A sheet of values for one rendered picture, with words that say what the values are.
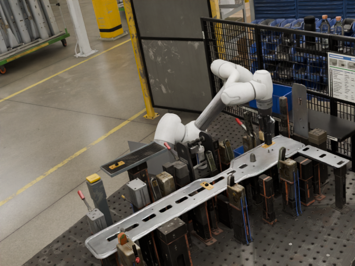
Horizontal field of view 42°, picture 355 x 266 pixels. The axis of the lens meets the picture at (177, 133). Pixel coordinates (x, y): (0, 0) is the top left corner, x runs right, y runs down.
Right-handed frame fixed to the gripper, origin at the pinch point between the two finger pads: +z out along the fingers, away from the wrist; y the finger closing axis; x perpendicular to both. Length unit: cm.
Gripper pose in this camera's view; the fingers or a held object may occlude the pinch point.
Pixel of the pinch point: (268, 138)
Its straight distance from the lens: 275.6
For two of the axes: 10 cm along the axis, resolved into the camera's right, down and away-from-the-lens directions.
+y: 5.7, 2.7, -7.8
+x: 8.1, -3.8, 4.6
